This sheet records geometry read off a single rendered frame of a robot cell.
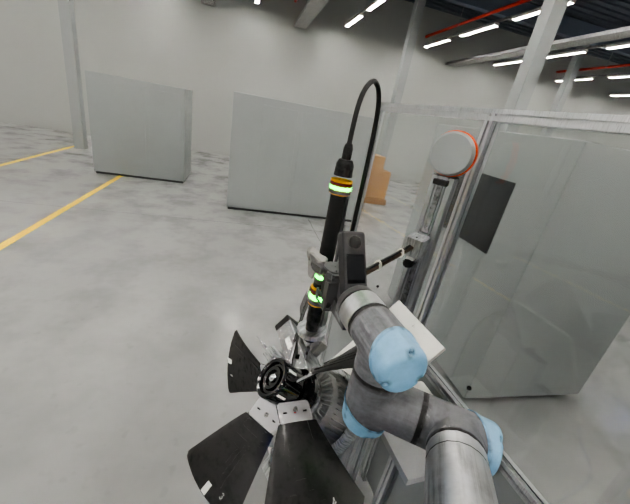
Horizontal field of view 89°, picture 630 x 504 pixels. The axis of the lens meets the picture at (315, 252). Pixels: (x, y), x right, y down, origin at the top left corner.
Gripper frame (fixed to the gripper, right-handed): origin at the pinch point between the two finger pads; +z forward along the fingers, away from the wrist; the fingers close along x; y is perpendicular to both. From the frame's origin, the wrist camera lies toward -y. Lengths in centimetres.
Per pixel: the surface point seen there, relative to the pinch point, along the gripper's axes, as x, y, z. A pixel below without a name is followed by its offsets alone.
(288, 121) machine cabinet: 114, -9, 541
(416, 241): 47, 9, 29
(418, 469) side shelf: 49, 80, -7
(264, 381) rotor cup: -7.1, 45.7, 7.2
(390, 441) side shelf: 44, 80, 5
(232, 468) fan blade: -15, 66, -3
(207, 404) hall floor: -17, 166, 106
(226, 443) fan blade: -17, 62, 2
